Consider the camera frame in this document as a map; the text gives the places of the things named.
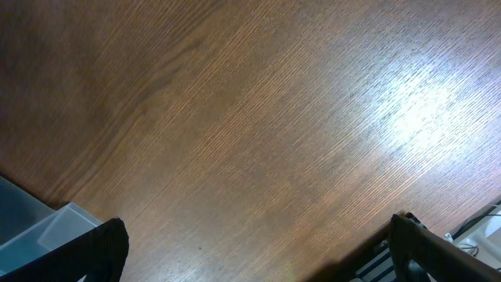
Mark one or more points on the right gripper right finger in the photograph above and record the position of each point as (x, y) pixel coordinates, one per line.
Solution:
(419, 255)

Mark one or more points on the clear plastic storage container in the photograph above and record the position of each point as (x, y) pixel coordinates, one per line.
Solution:
(31, 229)

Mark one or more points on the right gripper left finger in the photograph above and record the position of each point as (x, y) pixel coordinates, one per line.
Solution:
(98, 255)

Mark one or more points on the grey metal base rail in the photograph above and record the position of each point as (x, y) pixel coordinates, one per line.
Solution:
(373, 261)

